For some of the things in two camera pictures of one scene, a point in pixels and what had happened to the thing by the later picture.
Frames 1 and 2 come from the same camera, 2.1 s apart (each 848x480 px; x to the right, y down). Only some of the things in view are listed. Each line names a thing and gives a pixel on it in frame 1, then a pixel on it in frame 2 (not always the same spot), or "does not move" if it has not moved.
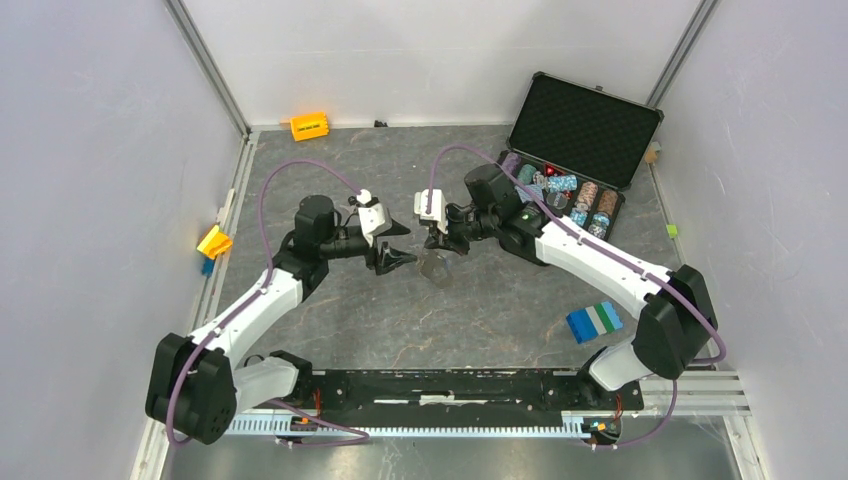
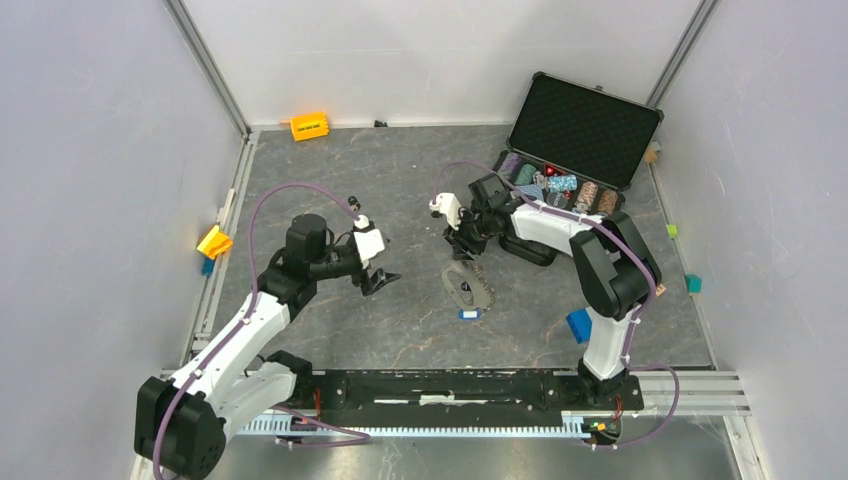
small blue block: [207, 266] does not move
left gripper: [389, 258] → [378, 279]
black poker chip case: [579, 149] does not move
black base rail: [458, 391] does not move
